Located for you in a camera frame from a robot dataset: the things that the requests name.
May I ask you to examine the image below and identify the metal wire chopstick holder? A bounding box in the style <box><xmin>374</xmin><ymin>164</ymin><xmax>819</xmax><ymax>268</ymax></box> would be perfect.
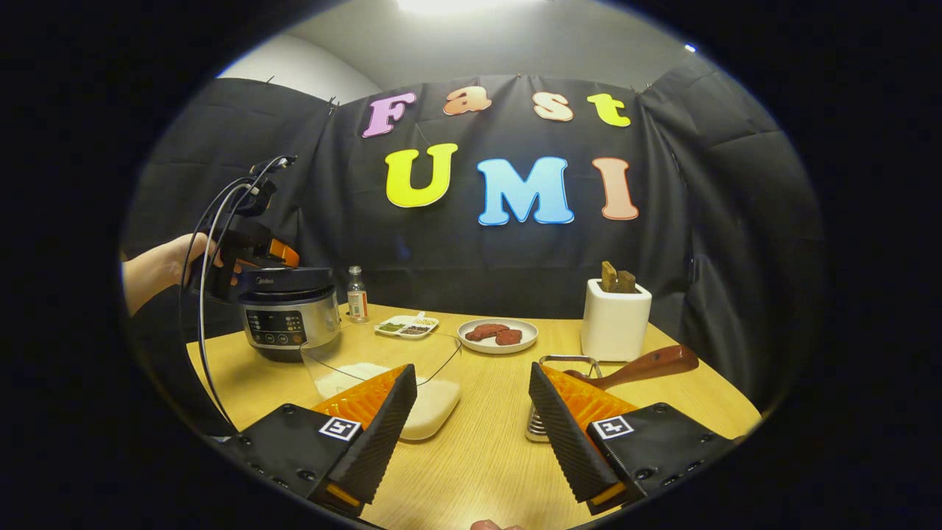
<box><xmin>525</xmin><ymin>355</ymin><xmax>603</xmax><ymax>442</ymax></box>

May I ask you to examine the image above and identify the white round plate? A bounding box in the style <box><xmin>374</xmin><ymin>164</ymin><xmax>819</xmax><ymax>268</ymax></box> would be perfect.
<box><xmin>457</xmin><ymin>318</ymin><xmax>539</xmax><ymax>356</ymax></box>

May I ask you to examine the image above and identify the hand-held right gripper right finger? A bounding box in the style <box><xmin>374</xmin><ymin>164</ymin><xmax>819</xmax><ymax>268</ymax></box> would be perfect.
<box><xmin>528</xmin><ymin>361</ymin><xmax>737</xmax><ymax>516</ymax></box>

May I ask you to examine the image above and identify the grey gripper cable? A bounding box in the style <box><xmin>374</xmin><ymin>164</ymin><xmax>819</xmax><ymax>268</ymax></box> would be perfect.
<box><xmin>197</xmin><ymin>180</ymin><xmax>255</xmax><ymax>428</ymax></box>

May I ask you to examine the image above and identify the brown wooden spoon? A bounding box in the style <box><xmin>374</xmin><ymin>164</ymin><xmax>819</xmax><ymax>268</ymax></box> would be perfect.
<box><xmin>563</xmin><ymin>344</ymin><xmax>700</xmax><ymax>392</ymax></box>

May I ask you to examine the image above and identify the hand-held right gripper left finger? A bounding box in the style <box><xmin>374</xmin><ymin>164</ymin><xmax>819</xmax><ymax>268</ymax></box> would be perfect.
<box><xmin>221</xmin><ymin>364</ymin><xmax>419</xmax><ymax>516</ymax></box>

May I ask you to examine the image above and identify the black and silver rice cooker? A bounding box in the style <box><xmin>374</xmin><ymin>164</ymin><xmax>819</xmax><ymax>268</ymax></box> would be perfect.
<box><xmin>235</xmin><ymin>266</ymin><xmax>343</xmax><ymax>363</ymax></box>

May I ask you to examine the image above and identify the white toaster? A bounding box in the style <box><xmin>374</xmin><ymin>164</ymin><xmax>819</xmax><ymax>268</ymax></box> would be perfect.
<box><xmin>581</xmin><ymin>278</ymin><xmax>653</xmax><ymax>362</ymax></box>

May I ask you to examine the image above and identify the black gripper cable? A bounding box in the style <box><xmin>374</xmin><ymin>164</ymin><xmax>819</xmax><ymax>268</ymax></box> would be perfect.
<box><xmin>179</xmin><ymin>156</ymin><xmax>295</xmax><ymax>435</ymax></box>

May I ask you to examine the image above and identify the small clear glass bottle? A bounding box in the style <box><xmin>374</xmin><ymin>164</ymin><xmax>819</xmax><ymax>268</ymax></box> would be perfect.
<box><xmin>347</xmin><ymin>266</ymin><xmax>369</xmax><ymax>324</ymax></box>

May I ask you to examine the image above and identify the white divided dish of beans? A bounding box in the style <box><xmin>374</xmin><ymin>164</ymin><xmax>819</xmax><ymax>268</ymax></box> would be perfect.
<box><xmin>374</xmin><ymin>312</ymin><xmax>440</xmax><ymax>339</ymax></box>

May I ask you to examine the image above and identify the clear box of white rice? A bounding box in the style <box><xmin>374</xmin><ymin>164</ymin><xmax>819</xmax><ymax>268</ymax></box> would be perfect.
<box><xmin>300</xmin><ymin>322</ymin><xmax>463</xmax><ymax>442</ymax></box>

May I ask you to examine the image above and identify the black backdrop cloth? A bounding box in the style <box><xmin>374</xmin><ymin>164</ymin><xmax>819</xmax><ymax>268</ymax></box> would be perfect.
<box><xmin>121</xmin><ymin>55</ymin><xmax>825</xmax><ymax>413</ymax></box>

